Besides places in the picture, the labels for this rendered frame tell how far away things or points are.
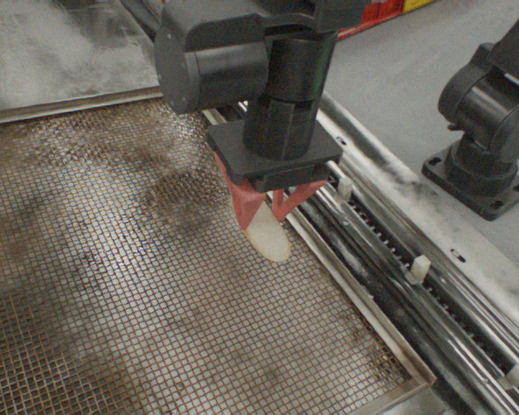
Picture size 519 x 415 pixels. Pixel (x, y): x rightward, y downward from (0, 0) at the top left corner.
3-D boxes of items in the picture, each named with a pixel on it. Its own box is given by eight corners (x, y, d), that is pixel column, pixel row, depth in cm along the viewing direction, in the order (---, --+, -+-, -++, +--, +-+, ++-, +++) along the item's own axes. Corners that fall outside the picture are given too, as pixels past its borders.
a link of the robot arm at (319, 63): (359, 20, 36) (312, -13, 39) (275, 33, 33) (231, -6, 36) (335, 106, 41) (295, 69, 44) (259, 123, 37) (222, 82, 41)
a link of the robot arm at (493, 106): (522, 153, 65) (489, 129, 68) (558, 86, 58) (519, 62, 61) (469, 180, 62) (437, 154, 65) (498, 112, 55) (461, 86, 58)
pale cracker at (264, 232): (300, 258, 49) (302, 249, 48) (264, 268, 47) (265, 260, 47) (254, 188, 55) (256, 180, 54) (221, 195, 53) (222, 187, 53)
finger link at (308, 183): (217, 203, 52) (226, 127, 45) (281, 189, 55) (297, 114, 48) (245, 254, 48) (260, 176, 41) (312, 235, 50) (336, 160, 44)
